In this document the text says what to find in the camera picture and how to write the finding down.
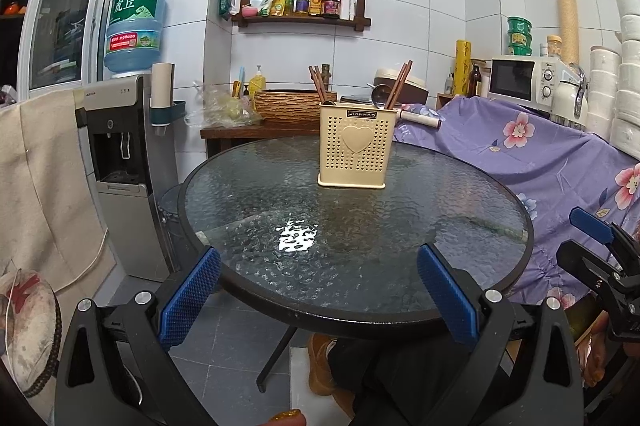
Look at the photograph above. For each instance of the glass jar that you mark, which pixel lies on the glass jar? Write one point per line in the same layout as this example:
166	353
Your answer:
554	46

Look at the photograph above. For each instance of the white microwave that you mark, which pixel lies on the white microwave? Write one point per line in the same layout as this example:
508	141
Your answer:
510	79

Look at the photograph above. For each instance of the yellow green seasoning packet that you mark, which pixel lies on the yellow green seasoning packet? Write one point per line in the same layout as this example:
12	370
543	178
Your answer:
271	4

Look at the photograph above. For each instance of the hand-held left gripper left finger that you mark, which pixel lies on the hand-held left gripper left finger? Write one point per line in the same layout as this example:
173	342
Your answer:
189	293

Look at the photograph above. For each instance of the teal cup holder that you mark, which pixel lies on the teal cup holder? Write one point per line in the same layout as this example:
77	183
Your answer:
167	112

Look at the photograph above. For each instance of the yellow roll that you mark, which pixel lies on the yellow roll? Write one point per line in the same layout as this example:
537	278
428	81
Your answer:
463	66

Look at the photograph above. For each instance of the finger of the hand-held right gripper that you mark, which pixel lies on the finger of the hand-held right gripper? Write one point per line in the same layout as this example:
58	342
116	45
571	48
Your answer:
590	263
592	223

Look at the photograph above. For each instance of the brown shoe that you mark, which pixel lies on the brown shoe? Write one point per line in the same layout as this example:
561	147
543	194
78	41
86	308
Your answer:
320	366

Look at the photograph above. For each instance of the wooden side table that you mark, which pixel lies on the wooden side table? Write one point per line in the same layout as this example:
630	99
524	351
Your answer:
240	134

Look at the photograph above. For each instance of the white bottle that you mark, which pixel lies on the white bottle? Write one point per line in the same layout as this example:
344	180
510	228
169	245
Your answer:
345	6

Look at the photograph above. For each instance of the sliding window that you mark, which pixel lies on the sliding window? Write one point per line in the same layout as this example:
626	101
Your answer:
65	6

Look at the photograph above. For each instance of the brown white rice cooker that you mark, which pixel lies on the brown white rice cooker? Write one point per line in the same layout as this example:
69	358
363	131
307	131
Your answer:
415	86

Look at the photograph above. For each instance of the pink bowl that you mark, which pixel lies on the pink bowl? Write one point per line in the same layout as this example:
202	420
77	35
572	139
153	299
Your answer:
249	11

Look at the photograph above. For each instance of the tall beige cup stack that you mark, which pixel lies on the tall beige cup stack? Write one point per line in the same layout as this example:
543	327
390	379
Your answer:
567	11

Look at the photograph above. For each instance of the round printed cushion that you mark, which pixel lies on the round printed cushion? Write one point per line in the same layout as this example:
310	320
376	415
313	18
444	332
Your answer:
27	331

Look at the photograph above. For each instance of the round glass table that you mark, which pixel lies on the round glass table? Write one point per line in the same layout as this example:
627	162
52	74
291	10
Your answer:
260	196

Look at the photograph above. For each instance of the grey water dispenser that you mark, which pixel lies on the grey water dispenser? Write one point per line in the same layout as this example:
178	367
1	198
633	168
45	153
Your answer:
120	156

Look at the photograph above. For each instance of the person's dark trouser leg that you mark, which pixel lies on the person's dark trouser leg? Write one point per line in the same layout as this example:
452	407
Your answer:
400	386

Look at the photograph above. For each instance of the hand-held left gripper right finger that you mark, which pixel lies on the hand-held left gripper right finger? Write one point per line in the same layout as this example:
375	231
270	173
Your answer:
447	296

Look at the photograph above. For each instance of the beige cloth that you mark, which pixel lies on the beige cloth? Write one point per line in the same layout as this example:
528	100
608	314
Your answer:
45	186

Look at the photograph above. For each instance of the white pan with lid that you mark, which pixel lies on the white pan with lid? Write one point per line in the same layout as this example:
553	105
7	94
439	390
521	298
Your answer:
420	119

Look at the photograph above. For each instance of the yellow soap dispenser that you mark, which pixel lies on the yellow soap dispenser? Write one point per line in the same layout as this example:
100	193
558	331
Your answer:
257	85

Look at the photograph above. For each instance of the clear plastic bag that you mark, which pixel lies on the clear plastic bag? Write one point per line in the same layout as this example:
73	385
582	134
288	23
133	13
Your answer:
215	109

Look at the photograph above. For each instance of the orange bowl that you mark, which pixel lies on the orange bowl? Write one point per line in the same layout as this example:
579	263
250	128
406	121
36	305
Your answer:
12	8

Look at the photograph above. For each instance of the purple floral cloth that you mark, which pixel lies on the purple floral cloth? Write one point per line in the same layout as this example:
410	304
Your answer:
500	156

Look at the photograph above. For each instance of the blue water bottle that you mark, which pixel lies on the blue water bottle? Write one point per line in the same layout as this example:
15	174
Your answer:
135	26

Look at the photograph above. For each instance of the brown glass bottle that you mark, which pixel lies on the brown glass bottle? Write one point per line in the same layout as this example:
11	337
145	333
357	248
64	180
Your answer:
476	81

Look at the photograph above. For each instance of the person's left hand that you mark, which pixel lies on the person's left hand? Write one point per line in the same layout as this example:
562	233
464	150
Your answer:
287	420

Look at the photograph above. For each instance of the white paper cup stack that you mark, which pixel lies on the white paper cup stack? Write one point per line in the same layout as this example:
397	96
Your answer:
162	84

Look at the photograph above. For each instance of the brass faucet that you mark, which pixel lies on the brass faucet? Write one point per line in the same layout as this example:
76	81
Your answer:
327	74

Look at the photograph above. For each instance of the large metal spoon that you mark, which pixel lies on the large metal spoon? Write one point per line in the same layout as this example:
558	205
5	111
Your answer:
381	95

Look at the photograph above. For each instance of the cream plastic utensil holder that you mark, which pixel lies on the cream plastic utensil holder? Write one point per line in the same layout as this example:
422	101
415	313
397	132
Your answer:
357	166

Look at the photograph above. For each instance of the green noodle cup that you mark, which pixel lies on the green noodle cup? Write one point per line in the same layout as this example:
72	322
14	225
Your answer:
520	50
520	38
519	24

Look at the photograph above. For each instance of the woven basin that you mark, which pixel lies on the woven basin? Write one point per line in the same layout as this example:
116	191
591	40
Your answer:
290	106

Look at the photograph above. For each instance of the small wooden box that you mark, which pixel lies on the small wooden box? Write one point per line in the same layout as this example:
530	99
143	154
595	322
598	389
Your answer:
445	101

